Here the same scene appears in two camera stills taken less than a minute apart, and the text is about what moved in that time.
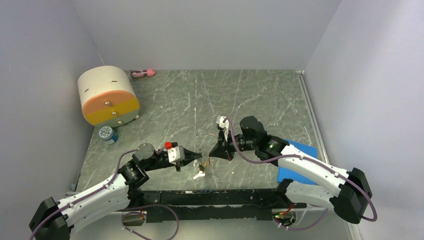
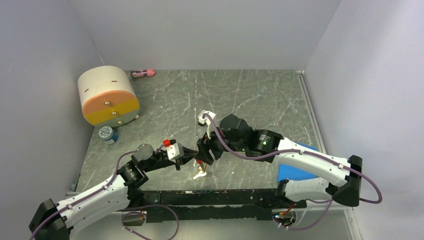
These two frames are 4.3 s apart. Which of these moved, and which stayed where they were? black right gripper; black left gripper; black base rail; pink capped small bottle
Moved: black right gripper
Stayed: pink capped small bottle; black base rail; black left gripper
